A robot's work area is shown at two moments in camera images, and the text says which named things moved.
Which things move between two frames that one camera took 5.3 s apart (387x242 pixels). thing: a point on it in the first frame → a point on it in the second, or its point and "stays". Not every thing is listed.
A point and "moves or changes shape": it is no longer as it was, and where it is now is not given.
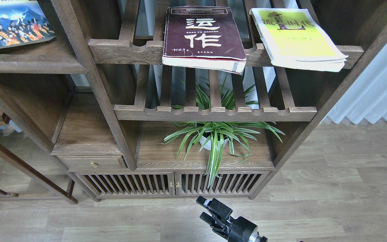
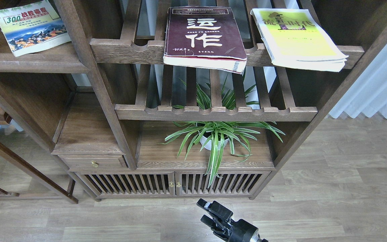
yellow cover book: [293, 38] stays
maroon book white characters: [204, 37] stays
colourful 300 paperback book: [4, 23] moves or changes shape
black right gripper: [237, 229] stays
